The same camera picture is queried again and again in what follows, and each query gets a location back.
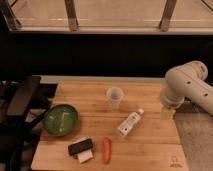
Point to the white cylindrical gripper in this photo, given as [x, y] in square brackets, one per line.
[169, 104]

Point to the green ceramic bowl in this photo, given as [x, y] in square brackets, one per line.
[60, 120]

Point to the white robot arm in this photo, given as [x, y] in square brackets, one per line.
[186, 81]

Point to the white plastic bottle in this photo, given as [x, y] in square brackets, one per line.
[127, 125]

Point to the wooden cutting board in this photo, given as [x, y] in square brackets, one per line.
[152, 145]

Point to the clear plastic cup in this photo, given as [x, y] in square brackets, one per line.
[114, 97]

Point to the orange carrot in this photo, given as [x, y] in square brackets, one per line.
[106, 150]

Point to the white sponge block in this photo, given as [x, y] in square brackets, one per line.
[85, 156]

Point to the black rectangular block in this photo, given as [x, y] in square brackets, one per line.
[79, 147]

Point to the black chair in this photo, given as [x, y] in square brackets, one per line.
[23, 105]

